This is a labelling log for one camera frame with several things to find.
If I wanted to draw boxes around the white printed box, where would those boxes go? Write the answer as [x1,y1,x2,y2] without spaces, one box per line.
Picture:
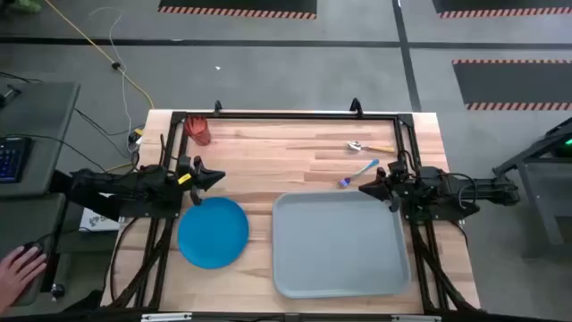
[79,207,122,233]

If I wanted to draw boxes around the dark metal cart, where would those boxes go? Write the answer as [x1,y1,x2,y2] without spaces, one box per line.
[492,116,572,248]

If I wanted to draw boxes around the black hazard-striped floor mat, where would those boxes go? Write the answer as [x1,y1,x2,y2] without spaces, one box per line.
[157,0,318,21]
[432,0,572,20]
[451,58,572,112]

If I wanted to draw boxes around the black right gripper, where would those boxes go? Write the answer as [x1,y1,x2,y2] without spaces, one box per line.
[357,161,419,213]

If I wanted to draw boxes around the white floor cable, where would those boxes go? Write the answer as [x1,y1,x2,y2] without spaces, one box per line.
[88,5,136,138]

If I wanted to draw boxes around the yellow floor cable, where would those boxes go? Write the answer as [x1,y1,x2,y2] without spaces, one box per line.
[43,0,156,174]

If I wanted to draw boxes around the orange translucent cup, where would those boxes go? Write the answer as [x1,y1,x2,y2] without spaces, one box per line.
[184,114,212,147]

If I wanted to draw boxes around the green object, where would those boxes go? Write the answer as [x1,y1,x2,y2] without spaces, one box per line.
[7,0,45,14]

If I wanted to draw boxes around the person's hand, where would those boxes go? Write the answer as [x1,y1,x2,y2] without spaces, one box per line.
[0,244,48,314]

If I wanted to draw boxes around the grey plastic tray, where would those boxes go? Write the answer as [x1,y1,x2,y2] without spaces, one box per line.
[271,191,412,300]

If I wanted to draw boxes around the yellow-handled metal spoon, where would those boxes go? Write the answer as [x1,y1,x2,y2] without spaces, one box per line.
[347,140,396,154]

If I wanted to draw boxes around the grey side desk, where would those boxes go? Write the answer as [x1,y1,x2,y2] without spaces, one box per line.
[0,81,81,308]

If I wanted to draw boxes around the thin black cable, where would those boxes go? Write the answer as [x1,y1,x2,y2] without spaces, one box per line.
[73,106,147,138]

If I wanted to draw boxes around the black backlit keyboard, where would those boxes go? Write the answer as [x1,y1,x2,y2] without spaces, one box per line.
[0,136,34,184]

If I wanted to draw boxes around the silver metal bracket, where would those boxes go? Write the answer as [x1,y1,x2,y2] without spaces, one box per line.
[140,311,194,322]
[390,314,442,322]

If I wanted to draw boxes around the black handled tool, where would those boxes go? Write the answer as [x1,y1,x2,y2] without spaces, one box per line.
[0,84,23,109]

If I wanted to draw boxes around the blue round plate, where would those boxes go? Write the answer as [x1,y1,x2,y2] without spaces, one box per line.
[177,196,250,270]

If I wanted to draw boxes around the black keyboard cable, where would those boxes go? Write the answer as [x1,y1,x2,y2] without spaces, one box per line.
[4,132,109,174]

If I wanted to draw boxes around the black aluminium table frame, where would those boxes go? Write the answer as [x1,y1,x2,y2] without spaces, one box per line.
[106,109,482,314]

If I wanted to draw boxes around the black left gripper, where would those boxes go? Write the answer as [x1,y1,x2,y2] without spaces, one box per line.
[176,155,226,208]

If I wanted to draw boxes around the blue-handled fork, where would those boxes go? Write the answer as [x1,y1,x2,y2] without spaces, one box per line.
[337,158,381,189]

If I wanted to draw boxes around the white power strip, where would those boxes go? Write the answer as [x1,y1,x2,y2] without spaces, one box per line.
[126,128,145,154]

